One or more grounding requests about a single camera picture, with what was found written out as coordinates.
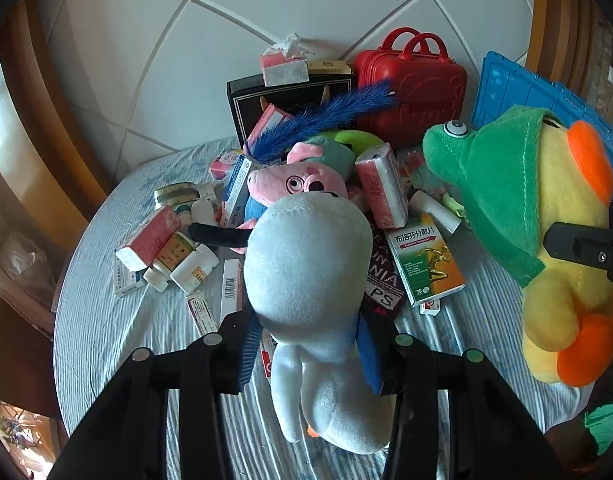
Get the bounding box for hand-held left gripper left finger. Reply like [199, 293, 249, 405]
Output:
[46, 309, 263, 480]

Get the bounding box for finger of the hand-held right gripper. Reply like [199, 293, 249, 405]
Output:
[544, 221, 613, 287]

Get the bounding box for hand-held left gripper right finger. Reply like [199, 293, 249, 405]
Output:
[357, 310, 578, 480]

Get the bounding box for yellow duck plush green hood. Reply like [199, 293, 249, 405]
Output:
[421, 105, 613, 389]

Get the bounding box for white plush toy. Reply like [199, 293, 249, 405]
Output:
[189, 192, 393, 457]

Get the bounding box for blue plastic crate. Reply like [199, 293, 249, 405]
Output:
[469, 50, 613, 161]

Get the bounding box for pink pig plush teal dress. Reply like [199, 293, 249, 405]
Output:
[286, 132, 356, 177]

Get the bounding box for red and white medicine box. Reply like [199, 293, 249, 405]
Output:
[185, 293, 220, 337]

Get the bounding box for white barcode box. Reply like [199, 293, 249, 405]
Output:
[218, 258, 245, 337]

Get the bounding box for maroon knit hat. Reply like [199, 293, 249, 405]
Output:
[361, 209, 408, 322]

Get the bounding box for white pill bottle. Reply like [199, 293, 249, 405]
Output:
[170, 244, 220, 295]

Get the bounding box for blue striped bedsheet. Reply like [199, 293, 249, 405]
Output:
[53, 136, 603, 480]

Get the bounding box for green and orange medicine box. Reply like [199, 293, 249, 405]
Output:
[385, 213, 467, 308]

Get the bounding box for yellow label pill bottle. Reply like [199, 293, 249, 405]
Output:
[143, 231, 198, 292]

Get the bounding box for white box blue stripe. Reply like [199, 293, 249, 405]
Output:
[116, 260, 147, 292]

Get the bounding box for small white bottle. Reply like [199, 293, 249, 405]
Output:
[190, 198, 218, 227]

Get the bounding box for pink pocket tissue pack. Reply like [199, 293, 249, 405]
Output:
[115, 205, 183, 268]
[355, 143, 411, 229]

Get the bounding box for blue and white medicine box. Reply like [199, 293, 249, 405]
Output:
[220, 154, 260, 224]

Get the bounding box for pink pig plush blue body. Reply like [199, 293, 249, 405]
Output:
[243, 159, 350, 225]

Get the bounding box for green cloth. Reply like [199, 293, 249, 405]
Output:
[583, 394, 613, 457]

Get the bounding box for small pink box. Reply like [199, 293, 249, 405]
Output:
[208, 148, 245, 181]

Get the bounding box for red small suitcase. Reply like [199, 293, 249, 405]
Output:
[354, 27, 469, 149]

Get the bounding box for pink and white box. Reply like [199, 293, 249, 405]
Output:
[246, 104, 293, 152]

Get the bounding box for blue feather duster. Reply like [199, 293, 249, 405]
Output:
[243, 78, 398, 162]

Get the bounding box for black cardboard box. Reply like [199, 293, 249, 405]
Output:
[225, 71, 356, 147]

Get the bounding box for red tissue pack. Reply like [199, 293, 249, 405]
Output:
[260, 33, 311, 87]

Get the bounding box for cream gold box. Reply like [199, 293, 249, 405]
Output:
[306, 59, 352, 78]

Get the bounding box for wooden framed white headboard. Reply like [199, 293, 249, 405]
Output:
[0, 0, 613, 411]

